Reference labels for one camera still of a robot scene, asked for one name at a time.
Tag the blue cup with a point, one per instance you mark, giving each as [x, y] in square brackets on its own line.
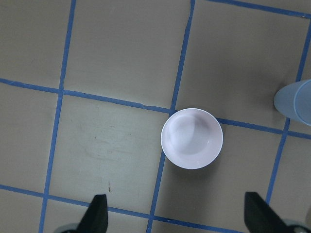
[294, 101]

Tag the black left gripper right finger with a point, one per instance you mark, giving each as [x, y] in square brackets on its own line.
[259, 216]

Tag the pink bowl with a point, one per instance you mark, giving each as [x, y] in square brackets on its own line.
[192, 138]

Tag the brown paper grid mat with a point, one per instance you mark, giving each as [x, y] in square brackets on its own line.
[86, 87]

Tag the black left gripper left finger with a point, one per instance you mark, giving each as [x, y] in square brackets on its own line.
[95, 219]

